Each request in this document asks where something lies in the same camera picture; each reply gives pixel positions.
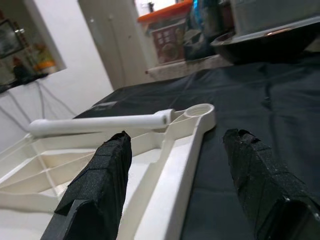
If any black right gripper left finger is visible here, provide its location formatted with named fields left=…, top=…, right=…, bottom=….
left=53, top=129, right=133, bottom=240

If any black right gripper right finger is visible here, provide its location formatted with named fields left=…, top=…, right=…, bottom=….
left=222, top=128, right=320, bottom=238

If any white plastic children table top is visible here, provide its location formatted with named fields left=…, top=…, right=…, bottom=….
left=0, top=102, right=217, bottom=240

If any white plastic table leg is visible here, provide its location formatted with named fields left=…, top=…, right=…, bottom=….
left=26, top=108, right=175, bottom=140

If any black table cloth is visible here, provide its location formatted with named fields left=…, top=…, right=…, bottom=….
left=73, top=53, right=320, bottom=240

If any orange object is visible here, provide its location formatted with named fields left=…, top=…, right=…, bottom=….
left=33, top=58, right=56, bottom=74

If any black power strip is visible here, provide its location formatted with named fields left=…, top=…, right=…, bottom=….
left=0, top=72, right=48, bottom=95

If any black round pan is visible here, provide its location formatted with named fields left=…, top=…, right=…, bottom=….
left=209, top=14, right=320, bottom=65

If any dark figurine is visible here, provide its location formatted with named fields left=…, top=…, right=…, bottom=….
left=12, top=56, right=32, bottom=81

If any red printed box orange lid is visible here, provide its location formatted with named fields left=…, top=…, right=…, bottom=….
left=136, top=0, right=195, bottom=65

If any black bag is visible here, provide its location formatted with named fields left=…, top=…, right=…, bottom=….
left=183, top=0, right=233, bottom=61

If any translucent plastic container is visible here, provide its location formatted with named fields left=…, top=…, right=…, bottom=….
left=229, top=0, right=320, bottom=35

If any framed picture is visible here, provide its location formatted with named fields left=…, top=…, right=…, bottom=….
left=0, top=19, right=22, bottom=60

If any long black wall cable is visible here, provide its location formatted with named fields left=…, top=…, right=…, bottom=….
left=37, top=81, right=76, bottom=118

